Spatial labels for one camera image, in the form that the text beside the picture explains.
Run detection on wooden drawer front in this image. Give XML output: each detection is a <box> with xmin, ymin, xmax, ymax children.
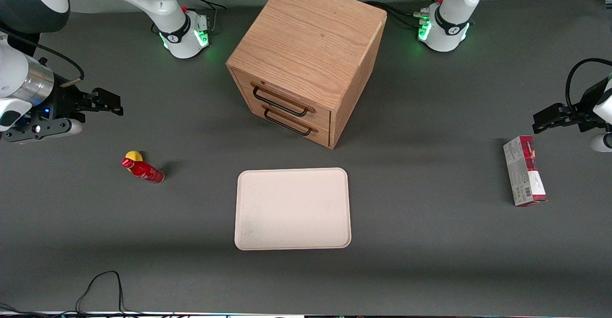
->
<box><xmin>248</xmin><ymin>99</ymin><xmax>331</xmax><ymax>148</ymax></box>
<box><xmin>233</xmin><ymin>68</ymin><xmax>332</xmax><ymax>128</ymax></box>

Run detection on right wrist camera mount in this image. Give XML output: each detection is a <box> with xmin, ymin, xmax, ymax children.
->
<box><xmin>0</xmin><ymin>117</ymin><xmax>83</xmax><ymax>144</ymax></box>

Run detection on black cables at left arm base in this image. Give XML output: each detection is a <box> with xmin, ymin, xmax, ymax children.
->
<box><xmin>364</xmin><ymin>0</ymin><xmax>448</xmax><ymax>28</ymax></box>

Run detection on red plaid cardboard box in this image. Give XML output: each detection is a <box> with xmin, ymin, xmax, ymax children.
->
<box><xmin>503</xmin><ymin>135</ymin><xmax>548</xmax><ymax>207</ymax></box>

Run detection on black cable along right arm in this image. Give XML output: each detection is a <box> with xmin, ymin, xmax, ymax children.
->
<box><xmin>0</xmin><ymin>27</ymin><xmax>86</xmax><ymax>82</ymax></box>

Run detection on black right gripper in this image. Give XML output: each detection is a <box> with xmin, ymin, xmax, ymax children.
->
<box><xmin>45</xmin><ymin>77</ymin><xmax>124</xmax><ymax>121</ymax></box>

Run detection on wooden drawer cabinet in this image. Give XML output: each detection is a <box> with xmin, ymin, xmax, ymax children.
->
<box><xmin>226</xmin><ymin>0</ymin><xmax>388</xmax><ymax>150</ymax></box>

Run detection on black metal drawer handle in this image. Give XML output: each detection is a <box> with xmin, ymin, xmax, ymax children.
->
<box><xmin>264</xmin><ymin>109</ymin><xmax>313</xmax><ymax>136</ymax></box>
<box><xmin>252</xmin><ymin>86</ymin><xmax>310</xmax><ymax>117</ymax></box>

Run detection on beige plastic tray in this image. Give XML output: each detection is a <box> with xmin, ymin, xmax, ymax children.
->
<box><xmin>234</xmin><ymin>167</ymin><xmax>352</xmax><ymax>251</ymax></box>

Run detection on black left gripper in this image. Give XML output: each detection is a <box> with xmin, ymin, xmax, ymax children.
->
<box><xmin>532</xmin><ymin>77</ymin><xmax>610</xmax><ymax>135</ymax></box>

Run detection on thin black cable at table edge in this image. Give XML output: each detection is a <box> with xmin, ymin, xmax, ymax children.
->
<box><xmin>0</xmin><ymin>271</ymin><xmax>144</xmax><ymax>318</ymax></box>

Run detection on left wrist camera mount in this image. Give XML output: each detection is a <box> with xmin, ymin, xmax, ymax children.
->
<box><xmin>590</xmin><ymin>133</ymin><xmax>612</xmax><ymax>153</ymax></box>

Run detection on red coke bottle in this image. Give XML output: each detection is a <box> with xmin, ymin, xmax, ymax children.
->
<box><xmin>121</xmin><ymin>158</ymin><xmax>165</xmax><ymax>184</ymax></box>

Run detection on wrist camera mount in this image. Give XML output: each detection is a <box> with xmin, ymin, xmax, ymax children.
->
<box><xmin>590</xmin><ymin>133</ymin><xmax>612</xmax><ymax>153</ymax></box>
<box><xmin>0</xmin><ymin>117</ymin><xmax>83</xmax><ymax>144</ymax></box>

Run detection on black cable loop at left gripper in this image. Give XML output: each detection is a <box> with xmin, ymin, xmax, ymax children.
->
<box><xmin>565</xmin><ymin>58</ymin><xmax>612</xmax><ymax>113</ymax></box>

